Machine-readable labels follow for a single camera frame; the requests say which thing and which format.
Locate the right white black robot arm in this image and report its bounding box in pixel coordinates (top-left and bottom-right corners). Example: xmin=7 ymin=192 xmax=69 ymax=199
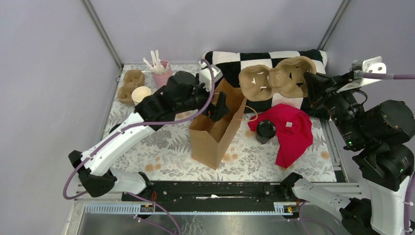
xmin=280 ymin=70 xmax=415 ymax=235

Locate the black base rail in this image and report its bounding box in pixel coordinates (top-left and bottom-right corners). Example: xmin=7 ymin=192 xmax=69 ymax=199
xmin=121 ymin=181 xmax=302 ymax=213

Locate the brown paper bag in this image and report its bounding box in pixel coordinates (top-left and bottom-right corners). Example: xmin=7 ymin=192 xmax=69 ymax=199
xmin=189 ymin=79 xmax=247 ymax=169

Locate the white straws bundle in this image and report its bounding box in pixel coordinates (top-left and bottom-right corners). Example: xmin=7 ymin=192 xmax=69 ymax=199
xmin=143 ymin=49 xmax=171 ymax=75

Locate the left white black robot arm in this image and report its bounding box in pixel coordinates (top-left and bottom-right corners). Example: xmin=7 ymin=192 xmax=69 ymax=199
xmin=69 ymin=69 xmax=230 ymax=201

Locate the floral patterned table mat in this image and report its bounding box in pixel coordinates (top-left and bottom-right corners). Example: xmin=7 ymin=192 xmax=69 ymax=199
xmin=113 ymin=114 xmax=336 ymax=182

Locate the red cloth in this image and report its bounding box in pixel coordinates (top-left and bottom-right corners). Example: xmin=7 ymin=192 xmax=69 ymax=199
xmin=248 ymin=104 xmax=313 ymax=168

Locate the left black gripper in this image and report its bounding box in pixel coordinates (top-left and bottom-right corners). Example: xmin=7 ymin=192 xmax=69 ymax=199
xmin=175 ymin=73 xmax=230 ymax=121

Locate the black white checkered pillow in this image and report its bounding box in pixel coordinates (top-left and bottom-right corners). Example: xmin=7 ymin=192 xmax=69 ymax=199
xmin=202 ymin=49 xmax=329 ymax=120

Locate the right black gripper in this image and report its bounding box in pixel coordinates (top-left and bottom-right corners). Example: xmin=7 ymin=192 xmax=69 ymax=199
xmin=301 ymin=69 xmax=366 ymax=146

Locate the pink straw holder cup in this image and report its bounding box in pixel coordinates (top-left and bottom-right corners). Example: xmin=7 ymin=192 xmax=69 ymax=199
xmin=152 ymin=60 xmax=173 ymax=88

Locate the brown cardboard cup carrier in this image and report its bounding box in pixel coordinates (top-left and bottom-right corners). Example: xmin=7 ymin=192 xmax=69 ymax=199
xmin=117 ymin=70 xmax=145 ymax=105
xmin=238 ymin=56 xmax=317 ymax=101

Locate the stack of paper cups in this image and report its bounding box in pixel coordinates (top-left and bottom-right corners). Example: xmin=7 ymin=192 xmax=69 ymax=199
xmin=131 ymin=86 xmax=152 ymax=105

